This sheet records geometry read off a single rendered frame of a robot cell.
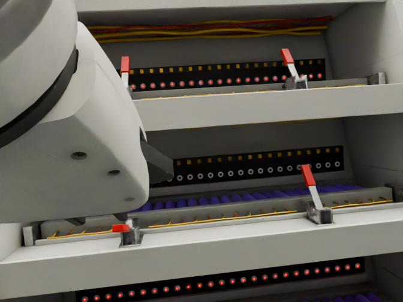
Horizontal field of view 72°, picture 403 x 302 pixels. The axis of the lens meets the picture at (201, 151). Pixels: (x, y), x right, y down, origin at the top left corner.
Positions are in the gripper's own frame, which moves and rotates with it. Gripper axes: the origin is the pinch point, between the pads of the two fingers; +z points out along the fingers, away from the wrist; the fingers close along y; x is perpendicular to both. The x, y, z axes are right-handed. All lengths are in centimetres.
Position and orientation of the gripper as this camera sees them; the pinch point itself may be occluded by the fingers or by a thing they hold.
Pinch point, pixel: (96, 199)
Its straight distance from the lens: 24.2
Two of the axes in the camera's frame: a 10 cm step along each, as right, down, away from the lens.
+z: -0.4, 4.5, 8.9
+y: 9.9, -0.8, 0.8
